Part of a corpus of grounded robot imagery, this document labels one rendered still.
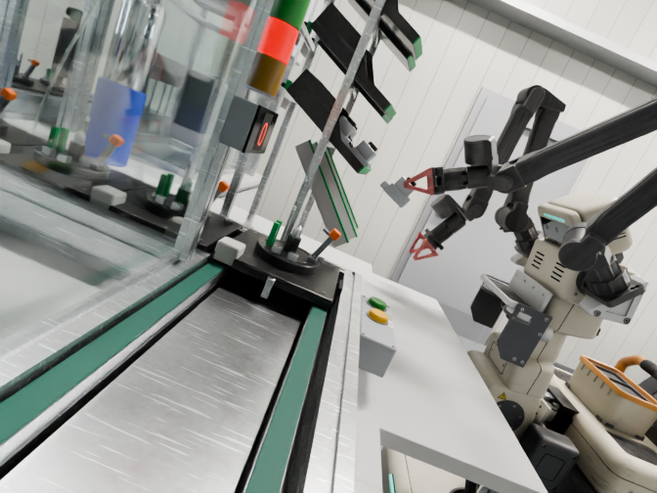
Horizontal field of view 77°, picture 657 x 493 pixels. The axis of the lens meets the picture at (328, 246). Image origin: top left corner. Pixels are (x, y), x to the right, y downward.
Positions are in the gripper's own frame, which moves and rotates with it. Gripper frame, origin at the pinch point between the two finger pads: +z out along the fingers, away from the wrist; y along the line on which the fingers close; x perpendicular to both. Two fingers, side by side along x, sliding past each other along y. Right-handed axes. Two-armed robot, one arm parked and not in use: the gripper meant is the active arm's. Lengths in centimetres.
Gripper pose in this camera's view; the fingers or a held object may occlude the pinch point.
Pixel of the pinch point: (408, 184)
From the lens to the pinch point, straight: 111.3
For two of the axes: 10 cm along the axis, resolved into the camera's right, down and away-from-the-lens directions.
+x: 1.0, 9.9, 1.0
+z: -9.6, 0.7, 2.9
